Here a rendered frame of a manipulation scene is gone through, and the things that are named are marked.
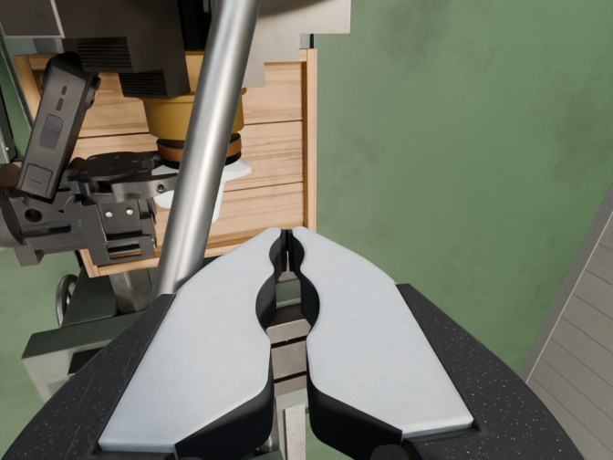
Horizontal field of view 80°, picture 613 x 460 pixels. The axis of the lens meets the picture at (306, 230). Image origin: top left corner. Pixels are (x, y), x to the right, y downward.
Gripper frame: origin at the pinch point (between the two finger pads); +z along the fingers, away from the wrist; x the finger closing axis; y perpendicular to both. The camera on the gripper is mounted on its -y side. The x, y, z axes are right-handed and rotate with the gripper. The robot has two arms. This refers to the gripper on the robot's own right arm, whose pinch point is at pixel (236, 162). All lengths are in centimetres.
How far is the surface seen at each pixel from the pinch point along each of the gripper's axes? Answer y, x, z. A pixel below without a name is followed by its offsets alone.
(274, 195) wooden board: 12.6, -19.8, 8.3
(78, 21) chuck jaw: -11.6, 11.0, -8.9
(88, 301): 32.3, -27.2, -24.9
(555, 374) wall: 210, -86, 233
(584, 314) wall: 155, -88, 238
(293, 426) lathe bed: 77, -22, 12
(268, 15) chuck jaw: -12.4, 2.1, 3.1
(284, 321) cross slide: 32.6, -11.7, 7.5
